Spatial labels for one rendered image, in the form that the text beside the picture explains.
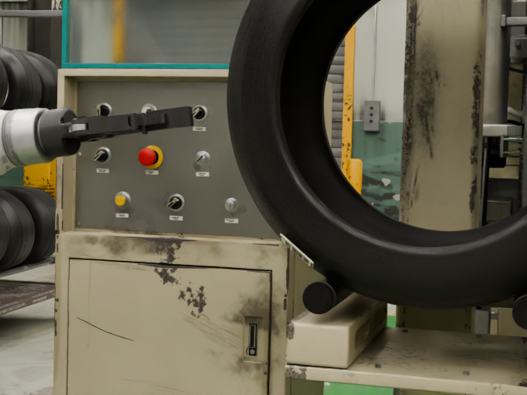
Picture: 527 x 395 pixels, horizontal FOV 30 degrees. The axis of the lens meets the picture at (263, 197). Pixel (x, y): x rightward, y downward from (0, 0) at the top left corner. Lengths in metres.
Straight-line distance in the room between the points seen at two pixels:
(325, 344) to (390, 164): 9.28
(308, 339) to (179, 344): 0.85
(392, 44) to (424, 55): 8.98
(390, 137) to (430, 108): 8.93
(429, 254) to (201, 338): 0.96
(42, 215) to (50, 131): 4.36
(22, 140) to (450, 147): 0.70
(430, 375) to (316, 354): 0.16
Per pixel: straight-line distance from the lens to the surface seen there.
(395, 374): 1.36
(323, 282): 1.36
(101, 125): 1.49
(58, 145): 1.54
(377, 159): 10.64
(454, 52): 1.69
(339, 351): 1.36
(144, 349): 2.22
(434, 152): 1.69
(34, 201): 5.92
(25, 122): 1.56
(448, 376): 1.36
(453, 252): 1.29
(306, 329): 1.36
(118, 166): 2.25
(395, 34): 10.69
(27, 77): 5.58
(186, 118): 1.49
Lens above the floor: 1.11
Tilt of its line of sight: 3 degrees down
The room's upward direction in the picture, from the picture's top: 2 degrees clockwise
